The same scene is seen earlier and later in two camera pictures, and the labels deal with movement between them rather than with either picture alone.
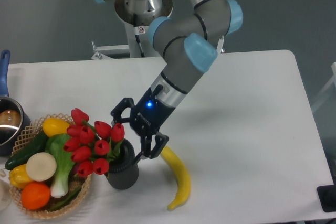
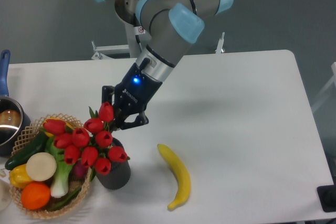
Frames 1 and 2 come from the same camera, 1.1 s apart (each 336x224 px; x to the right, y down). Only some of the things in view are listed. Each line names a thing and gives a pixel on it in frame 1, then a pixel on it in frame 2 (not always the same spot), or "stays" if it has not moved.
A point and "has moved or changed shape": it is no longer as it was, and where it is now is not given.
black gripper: [148, 115] -> [132, 94]
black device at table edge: [326, 195] stays
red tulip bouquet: [92, 145] has moved or changed shape
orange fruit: [35, 195] stays
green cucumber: [37, 146] stays
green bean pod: [63, 204] stays
